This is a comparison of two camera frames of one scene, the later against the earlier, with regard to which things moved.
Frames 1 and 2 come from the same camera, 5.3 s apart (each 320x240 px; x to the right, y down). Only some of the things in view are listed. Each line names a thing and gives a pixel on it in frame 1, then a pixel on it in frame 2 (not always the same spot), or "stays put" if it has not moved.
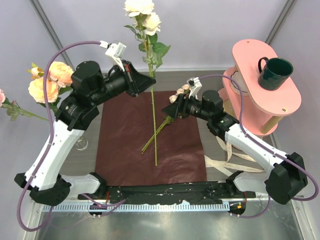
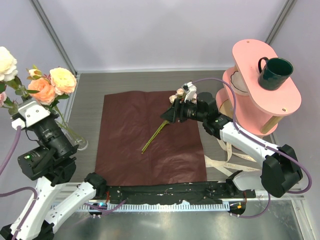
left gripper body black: (131, 81) to (46, 124)
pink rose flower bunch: (169, 119) stays put
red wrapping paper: (140, 144) stays put
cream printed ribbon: (210, 163) stays put
